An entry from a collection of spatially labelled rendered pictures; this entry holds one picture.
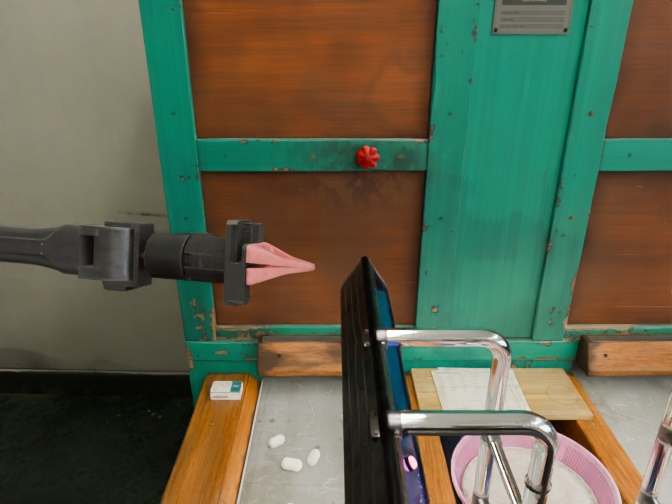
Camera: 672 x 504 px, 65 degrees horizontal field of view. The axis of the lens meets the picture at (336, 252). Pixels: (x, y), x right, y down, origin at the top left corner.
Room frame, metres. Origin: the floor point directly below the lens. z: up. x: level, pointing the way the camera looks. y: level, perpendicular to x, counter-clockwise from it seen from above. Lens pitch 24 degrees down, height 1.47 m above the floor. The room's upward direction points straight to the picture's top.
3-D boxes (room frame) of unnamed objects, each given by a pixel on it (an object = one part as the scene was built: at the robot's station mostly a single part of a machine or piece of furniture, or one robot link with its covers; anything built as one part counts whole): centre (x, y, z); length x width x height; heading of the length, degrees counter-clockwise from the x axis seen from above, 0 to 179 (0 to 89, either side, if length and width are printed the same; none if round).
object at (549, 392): (0.87, -0.33, 0.77); 0.33 x 0.15 x 0.01; 90
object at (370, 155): (0.94, -0.06, 1.24); 0.04 x 0.02 x 0.04; 90
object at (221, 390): (0.87, 0.22, 0.77); 0.06 x 0.04 x 0.02; 90
